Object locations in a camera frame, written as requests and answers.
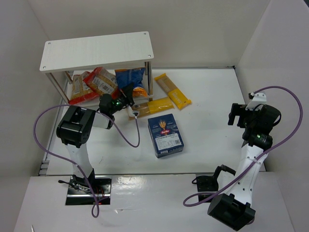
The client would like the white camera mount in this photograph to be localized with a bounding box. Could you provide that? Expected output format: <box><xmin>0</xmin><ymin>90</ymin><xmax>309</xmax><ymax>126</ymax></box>
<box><xmin>127</xmin><ymin>106</ymin><xmax>140</xmax><ymax>118</ymax></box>
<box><xmin>246</xmin><ymin>92</ymin><xmax>267</xmax><ymax>111</ymax></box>

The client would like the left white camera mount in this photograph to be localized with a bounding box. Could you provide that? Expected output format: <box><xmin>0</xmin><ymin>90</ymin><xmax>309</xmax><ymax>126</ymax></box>
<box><xmin>127</xmin><ymin>106</ymin><xmax>140</xmax><ymax>118</ymax></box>

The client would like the blue orange pasta bag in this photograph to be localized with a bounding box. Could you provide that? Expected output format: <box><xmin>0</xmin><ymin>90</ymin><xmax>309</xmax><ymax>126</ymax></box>
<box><xmin>115</xmin><ymin>67</ymin><xmax>148</xmax><ymax>97</ymax></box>

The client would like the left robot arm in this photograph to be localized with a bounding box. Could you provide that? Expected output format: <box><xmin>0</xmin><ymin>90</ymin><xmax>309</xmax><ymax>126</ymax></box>
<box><xmin>56</xmin><ymin>83</ymin><xmax>134</xmax><ymax>188</ymax></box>

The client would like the white two-tier shelf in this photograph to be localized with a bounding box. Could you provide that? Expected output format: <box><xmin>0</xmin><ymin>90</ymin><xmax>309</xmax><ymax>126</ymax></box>
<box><xmin>40</xmin><ymin>31</ymin><xmax>155</xmax><ymax>103</ymax></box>

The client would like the dark blue Barilla box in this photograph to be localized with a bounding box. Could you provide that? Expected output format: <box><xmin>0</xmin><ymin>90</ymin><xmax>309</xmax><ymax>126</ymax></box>
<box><xmin>148</xmin><ymin>114</ymin><xmax>184</xmax><ymax>159</ymax></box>

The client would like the yellow spaghetti pack diagonal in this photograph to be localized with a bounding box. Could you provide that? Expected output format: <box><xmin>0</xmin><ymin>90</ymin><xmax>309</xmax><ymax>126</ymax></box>
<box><xmin>154</xmin><ymin>73</ymin><xmax>192</xmax><ymax>110</ymax></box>

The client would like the yellow spaghetti pack lying horizontal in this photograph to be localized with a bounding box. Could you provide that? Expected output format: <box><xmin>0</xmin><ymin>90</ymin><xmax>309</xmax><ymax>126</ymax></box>
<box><xmin>131</xmin><ymin>97</ymin><xmax>174</xmax><ymax>117</ymax></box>

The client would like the red macaroni bag right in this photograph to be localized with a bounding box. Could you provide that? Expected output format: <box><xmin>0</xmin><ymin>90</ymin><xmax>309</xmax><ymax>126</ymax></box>
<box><xmin>83</xmin><ymin>67</ymin><xmax>118</xmax><ymax>98</ymax></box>

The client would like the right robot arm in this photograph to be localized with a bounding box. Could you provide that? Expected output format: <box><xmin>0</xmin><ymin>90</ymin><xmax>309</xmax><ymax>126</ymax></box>
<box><xmin>208</xmin><ymin>103</ymin><xmax>281</xmax><ymax>231</ymax></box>

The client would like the red macaroni bag left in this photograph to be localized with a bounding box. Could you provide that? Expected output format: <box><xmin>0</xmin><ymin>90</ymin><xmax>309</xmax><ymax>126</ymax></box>
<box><xmin>69</xmin><ymin>71</ymin><xmax>98</xmax><ymax>105</ymax></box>

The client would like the red macaroni bag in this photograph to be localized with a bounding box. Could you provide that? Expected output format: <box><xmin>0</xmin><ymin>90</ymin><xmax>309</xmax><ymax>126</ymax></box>
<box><xmin>69</xmin><ymin>71</ymin><xmax>98</xmax><ymax>105</ymax></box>
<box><xmin>83</xmin><ymin>67</ymin><xmax>118</xmax><ymax>98</ymax></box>

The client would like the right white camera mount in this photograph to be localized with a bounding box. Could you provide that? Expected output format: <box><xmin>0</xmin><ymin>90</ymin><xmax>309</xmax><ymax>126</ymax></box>
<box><xmin>246</xmin><ymin>92</ymin><xmax>267</xmax><ymax>111</ymax></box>

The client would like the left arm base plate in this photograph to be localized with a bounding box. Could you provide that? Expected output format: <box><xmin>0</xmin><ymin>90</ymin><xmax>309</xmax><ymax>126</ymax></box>
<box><xmin>64</xmin><ymin>176</ymin><xmax>112</xmax><ymax>206</ymax></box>

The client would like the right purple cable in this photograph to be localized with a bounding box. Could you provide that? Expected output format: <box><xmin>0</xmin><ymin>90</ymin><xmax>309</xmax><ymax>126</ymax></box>
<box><xmin>183</xmin><ymin>86</ymin><xmax>304</xmax><ymax>207</ymax></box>

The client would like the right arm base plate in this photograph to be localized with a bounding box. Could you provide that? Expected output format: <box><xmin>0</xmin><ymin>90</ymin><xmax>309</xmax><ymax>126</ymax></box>
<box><xmin>191</xmin><ymin>175</ymin><xmax>219</xmax><ymax>202</ymax></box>

